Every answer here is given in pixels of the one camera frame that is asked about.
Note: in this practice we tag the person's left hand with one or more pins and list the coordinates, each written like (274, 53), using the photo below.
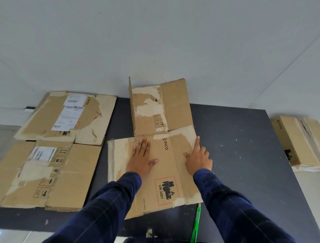
(140, 161)

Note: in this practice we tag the person's right hand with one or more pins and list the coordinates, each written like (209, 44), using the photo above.
(198, 161)

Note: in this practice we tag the person's right little finger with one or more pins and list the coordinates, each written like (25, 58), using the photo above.
(210, 162)

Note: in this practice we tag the person's left little finger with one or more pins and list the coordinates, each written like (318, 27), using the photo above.
(134, 151)

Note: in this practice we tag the person's right thumb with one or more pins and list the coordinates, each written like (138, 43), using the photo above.
(187, 155)

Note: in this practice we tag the person's left thumb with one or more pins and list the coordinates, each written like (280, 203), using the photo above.
(153, 162)

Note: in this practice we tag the person's right middle finger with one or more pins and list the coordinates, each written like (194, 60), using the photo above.
(202, 150)

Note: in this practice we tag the person's left middle finger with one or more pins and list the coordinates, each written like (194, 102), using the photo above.
(144, 145)

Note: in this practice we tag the person's left forearm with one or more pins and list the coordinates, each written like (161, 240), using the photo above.
(105, 210)

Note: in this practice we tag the person's right forearm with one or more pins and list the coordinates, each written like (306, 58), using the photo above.
(232, 210)

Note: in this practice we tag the green utility knife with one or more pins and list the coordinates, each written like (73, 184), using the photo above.
(196, 222)

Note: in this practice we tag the flattened cardboard box, black symbols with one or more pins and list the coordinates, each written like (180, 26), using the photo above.
(70, 180)

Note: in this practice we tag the white paper scrap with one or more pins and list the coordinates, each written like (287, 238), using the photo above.
(151, 232)

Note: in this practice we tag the closed brown cardboard box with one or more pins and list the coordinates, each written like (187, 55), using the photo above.
(295, 140)

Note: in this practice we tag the flattened cardboard box, white label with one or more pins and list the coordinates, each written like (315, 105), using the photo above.
(50, 117)

